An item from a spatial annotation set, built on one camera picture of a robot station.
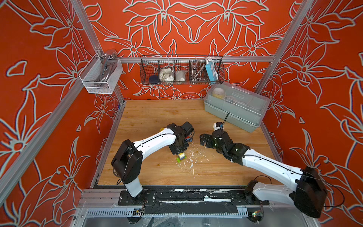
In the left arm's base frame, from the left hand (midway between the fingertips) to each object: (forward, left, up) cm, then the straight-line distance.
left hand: (185, 150), depth 83 cm
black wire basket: (+49, +5, +24) cm, 55 cm away
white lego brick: (-3, +2, -1) cm, 4 cm away
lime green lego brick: (-4, +4, -6) cm, 8 cm away
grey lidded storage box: (+29, -33, +11) cm, 45 cm away
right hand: (+5, -10, +7) cm, 13 cm away
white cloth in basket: (+41, +15, +25) cm, 50 cm away
